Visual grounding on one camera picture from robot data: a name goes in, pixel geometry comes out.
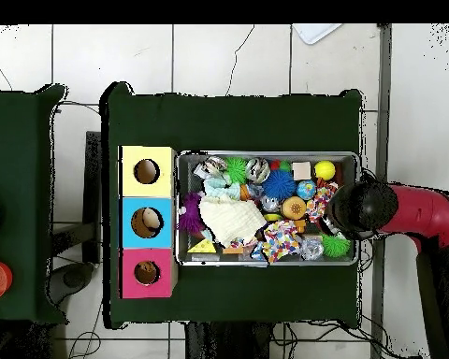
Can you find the large blue spiky ball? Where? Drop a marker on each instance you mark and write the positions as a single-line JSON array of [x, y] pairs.
[[280, 184]]

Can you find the polka dot cloth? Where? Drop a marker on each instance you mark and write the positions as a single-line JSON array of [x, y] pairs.
[[320, 202], [280, 239]]

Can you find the cream knitted cloth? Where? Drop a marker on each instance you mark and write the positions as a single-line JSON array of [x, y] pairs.
[[232, 220]]

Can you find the grey rounded base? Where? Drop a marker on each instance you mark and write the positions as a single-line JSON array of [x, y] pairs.
[[73, 278]]

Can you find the purple spiky toy creature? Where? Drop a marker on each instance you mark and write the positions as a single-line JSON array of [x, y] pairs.
[[190, 215]]

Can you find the white tray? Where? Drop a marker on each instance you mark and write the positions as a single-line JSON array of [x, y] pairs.
[[314, 31]]

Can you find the green spiky rubber ball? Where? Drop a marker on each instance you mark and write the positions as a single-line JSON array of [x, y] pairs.
[[336, 245], [236, 169]]

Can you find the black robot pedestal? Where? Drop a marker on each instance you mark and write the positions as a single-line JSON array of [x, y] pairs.
[[228, 344]]

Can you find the brown teddy plush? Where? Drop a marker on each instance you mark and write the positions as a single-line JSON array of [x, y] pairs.
[[146, 268]]

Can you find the dark green tablecloth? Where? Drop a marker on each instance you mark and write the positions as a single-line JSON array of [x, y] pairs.
[[228, 123], [18, 149]]

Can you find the small tiger plush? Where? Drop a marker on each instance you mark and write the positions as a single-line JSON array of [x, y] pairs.
[[320, 183]]

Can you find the black upright panel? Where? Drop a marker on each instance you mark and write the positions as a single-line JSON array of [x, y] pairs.
[[93, 187]]

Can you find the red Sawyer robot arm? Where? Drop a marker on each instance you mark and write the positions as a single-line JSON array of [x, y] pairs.
[[426, 213]]

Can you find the yellow ball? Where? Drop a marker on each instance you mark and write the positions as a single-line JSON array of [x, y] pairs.
[[324, 170]]

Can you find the mint knitted cloth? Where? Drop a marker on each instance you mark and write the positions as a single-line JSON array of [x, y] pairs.
[[219, 187]]

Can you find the crushed silver drink can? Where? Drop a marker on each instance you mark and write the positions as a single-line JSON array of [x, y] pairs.
[[257, 171], [214, 165]]

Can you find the wooden box with three holes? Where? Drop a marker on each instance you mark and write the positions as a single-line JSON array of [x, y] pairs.
[[164, 187]]

